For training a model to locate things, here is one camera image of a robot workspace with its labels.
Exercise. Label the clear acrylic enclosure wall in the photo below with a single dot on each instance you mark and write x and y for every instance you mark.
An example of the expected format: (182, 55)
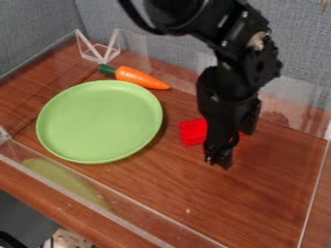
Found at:
(163, 199)

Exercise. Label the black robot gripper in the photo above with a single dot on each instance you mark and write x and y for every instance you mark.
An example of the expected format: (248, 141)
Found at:
(227, 94)

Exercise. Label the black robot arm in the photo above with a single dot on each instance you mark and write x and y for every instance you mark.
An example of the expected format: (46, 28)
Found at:
(234, 29)

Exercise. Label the green round plate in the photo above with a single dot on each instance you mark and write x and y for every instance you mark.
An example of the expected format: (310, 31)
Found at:
(99, 122)

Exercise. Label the orange toy carrot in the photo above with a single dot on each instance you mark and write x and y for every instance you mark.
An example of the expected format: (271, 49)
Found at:
(128, 74)

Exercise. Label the red plastic block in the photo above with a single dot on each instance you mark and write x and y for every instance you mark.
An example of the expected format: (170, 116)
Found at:
(194, 130)

